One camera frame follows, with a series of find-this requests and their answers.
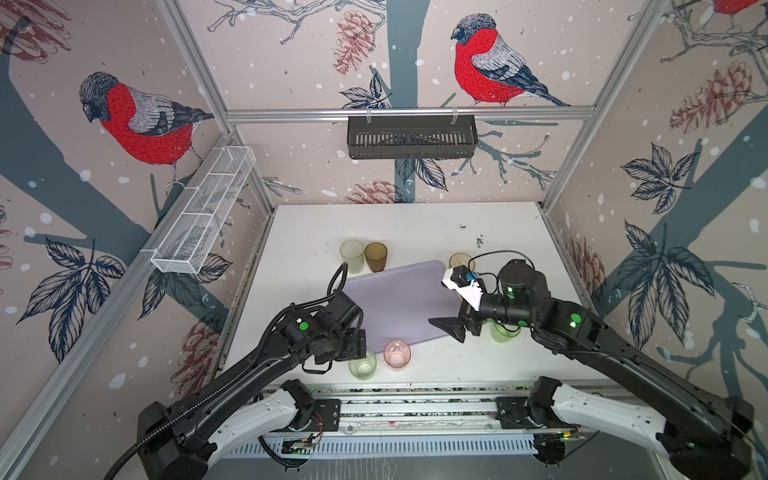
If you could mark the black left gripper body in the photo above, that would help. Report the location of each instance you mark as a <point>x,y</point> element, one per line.
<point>346,344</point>

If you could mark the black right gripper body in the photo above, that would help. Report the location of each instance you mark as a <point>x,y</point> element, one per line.
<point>469,316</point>

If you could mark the pale green textured glass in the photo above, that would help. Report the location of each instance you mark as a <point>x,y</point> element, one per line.
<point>363,368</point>

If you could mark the clear green glass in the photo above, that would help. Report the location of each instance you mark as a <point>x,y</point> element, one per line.
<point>502,334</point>

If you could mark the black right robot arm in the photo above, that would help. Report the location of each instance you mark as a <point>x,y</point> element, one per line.
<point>702,435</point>

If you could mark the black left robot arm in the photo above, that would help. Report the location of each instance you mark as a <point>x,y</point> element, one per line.
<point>183,440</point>

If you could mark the lilac plastic tray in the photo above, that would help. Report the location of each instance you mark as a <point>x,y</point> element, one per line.
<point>398,303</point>

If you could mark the pink clear glass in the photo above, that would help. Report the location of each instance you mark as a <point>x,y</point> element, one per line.
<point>397,354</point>

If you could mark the yellow clear glass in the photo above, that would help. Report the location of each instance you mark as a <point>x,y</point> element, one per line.
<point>462,259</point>

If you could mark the pale green frosted tall glass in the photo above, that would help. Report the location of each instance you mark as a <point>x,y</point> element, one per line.
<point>352,252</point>

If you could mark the brown textured tall glass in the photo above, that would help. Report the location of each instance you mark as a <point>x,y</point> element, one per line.
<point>376,256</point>

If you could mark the green circuit board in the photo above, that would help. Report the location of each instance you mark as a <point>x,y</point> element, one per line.
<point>298,446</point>

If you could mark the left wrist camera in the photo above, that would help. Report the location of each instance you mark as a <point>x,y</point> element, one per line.
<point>342,313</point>

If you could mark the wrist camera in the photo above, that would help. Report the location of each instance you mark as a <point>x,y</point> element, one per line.
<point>466,284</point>
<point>342,313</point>

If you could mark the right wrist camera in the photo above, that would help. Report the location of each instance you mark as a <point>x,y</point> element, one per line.
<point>466,284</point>

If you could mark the aluminium mounting rail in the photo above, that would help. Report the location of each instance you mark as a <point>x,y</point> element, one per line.
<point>414,408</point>

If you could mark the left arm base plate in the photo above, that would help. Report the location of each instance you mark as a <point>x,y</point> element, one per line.
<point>323,415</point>

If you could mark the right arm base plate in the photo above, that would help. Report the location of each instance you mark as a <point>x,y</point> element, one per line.
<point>512,413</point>

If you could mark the white wire mesh shelf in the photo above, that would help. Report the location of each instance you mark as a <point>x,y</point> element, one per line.
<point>193,234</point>

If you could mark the black wall basket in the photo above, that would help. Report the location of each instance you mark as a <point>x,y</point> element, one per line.
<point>411,137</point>

